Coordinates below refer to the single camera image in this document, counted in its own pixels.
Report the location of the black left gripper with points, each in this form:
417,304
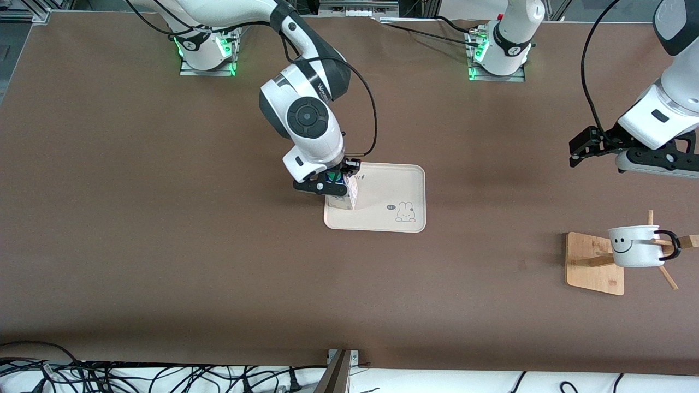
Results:
608,138

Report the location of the aluminium frame rail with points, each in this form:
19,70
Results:
24,16

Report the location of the metal connector rail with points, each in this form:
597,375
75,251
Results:
355,8

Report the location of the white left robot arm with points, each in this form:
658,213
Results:
510,38

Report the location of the wooden mug stand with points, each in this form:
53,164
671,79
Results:
592,273

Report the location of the aluminium profile bar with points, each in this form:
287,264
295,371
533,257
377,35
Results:
336,376

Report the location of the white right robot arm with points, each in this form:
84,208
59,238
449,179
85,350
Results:
306,117

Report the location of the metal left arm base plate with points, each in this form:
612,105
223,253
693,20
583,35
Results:
508,78

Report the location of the black power plug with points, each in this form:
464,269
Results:
294,382

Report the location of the blue white milk carton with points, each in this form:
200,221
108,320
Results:
344,199

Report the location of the cream rabbit print tray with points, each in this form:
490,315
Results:
382,191

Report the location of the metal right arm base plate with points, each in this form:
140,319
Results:
191,72

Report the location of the small metal corner bracket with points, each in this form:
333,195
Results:
355,357

